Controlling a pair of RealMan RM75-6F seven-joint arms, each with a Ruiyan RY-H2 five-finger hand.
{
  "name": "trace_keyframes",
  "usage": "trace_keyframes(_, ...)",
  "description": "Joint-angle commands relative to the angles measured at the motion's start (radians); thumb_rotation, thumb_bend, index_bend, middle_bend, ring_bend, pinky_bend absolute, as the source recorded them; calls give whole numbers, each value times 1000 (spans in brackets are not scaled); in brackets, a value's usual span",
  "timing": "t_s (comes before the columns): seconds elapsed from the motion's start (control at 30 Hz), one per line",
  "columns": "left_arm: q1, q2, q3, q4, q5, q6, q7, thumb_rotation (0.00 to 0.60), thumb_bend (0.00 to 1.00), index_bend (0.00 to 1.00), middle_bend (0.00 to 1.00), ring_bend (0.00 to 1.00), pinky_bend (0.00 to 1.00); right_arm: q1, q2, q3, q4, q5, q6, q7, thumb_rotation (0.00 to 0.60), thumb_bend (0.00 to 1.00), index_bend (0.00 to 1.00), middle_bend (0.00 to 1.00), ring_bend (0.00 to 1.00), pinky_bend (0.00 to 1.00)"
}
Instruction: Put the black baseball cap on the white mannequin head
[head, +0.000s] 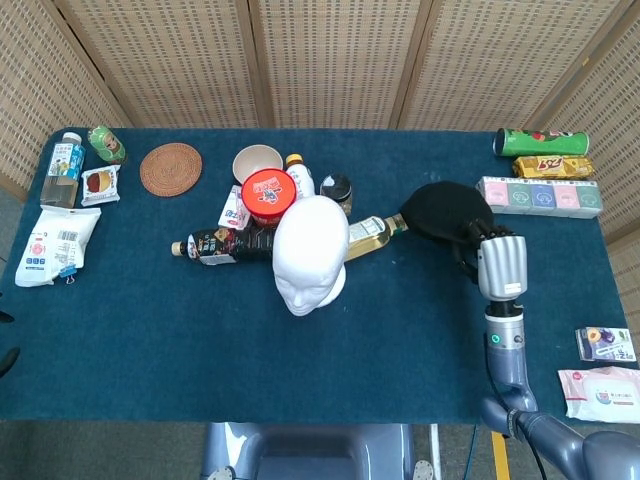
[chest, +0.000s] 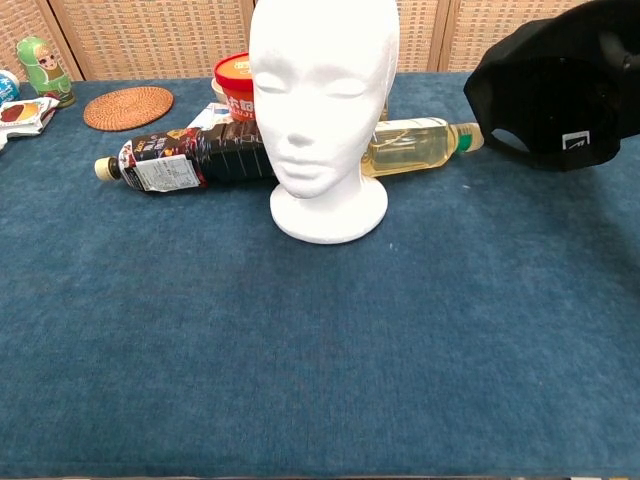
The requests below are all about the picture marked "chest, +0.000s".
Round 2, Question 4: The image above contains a black baseball cap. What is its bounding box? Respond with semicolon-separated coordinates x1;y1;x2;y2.
462;0;640;173

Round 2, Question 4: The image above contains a white foam mannequin head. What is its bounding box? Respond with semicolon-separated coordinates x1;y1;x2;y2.
247;0;400;246

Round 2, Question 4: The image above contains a blue felt table cover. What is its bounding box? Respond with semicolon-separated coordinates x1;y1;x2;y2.
0;69;640;479

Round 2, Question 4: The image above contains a yellow tea bottle green cap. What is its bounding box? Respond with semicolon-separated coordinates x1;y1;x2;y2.
360;116;486;181

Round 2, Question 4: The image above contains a dark tea bottle beige cap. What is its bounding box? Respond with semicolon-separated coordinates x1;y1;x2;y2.
94;121;279;194

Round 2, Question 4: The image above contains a white red drink pouch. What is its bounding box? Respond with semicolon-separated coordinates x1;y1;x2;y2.
188;101;237;134

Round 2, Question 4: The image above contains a red instant noodle cup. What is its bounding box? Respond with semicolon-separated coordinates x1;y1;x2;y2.
213;51;258;123

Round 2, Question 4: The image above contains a round woven rattan coaster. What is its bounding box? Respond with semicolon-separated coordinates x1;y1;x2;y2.
82;85;175;133

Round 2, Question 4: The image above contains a woven bamboo folding screen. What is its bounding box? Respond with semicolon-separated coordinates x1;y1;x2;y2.
0;0;601;83

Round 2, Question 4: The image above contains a white snack packet red picture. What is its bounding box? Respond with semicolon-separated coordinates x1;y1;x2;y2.
0;95;62;138

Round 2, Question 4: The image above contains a green matryoshka doll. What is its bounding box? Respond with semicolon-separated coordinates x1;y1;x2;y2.
15;35;77;109

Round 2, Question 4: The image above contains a water bottle blue label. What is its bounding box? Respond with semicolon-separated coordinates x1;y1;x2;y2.
0;69;22;108

